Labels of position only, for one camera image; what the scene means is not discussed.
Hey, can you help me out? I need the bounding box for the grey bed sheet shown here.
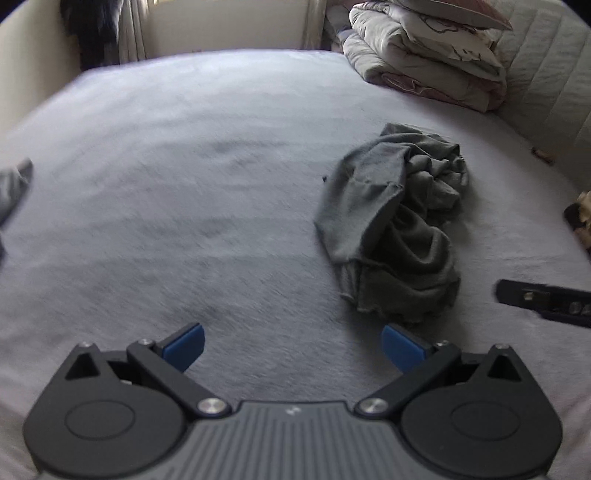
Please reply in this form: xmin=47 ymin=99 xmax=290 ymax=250
xmin=1 ymin=51 xmax=590 ymax=479

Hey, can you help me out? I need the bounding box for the folded floral duvet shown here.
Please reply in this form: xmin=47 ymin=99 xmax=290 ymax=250
xmin=339 ymin=1 xmax=507 ymax=113

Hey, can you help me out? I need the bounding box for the beige curtain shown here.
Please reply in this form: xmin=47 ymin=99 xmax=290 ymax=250
xmin=117 ymin=0 xmax=148 ymax=64

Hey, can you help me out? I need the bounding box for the maroon grey pillow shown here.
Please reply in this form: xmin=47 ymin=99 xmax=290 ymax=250
xmin=399 ymin=0 xmax=513 ymax=31

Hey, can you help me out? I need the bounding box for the dark grey long-sleeve shirt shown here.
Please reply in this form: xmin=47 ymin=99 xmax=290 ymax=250
xmin=315 ymin=124 xmax=469 ymax=321

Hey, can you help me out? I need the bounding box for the grey blue garment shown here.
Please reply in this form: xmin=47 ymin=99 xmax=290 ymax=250
xmin=0 ymin=157 xmax=35 ymax=264

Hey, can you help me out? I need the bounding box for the grey quilted headboard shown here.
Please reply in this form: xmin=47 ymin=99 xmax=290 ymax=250
xmin=490 ymin=1 xmax=590 ymax=190

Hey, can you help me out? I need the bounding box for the small brown object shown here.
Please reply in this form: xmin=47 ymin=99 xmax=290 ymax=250
xmin=531 ymin=147 xmax=556 ymax=166

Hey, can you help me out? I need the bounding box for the dark hanging jacket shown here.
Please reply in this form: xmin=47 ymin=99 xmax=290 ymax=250
xmin=59 ymin=0 xmax=123 ymax=71

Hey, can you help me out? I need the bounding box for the beige patterned bag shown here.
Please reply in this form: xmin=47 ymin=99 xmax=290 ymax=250
xmin=563 ymin=191 xmax=591 ymax=254

